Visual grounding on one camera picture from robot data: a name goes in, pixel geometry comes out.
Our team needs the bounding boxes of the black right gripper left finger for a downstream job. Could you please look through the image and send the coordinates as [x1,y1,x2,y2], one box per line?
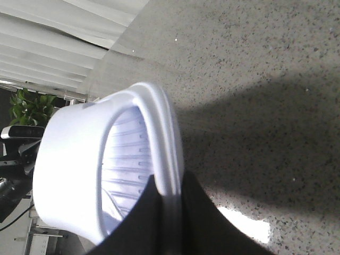
[88,175,183,255]

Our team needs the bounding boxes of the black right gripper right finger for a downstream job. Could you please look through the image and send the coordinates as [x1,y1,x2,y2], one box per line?
[181,171,273,254]

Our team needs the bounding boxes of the light blue slipper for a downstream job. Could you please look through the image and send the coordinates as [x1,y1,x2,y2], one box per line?
[33,82,184,244]

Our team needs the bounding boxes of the white shelf unit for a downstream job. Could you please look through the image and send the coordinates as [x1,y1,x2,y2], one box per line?
[10,198,86,254]

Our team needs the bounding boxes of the green potted plant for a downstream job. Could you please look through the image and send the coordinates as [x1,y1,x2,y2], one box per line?
[9,88,57,127]

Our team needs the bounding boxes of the beige pleated curtain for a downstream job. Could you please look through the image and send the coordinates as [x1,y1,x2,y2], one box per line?
[1,1,147,92]

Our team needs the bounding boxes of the black camera on stand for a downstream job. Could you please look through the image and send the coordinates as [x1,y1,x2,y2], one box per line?
[1,125,45,222]

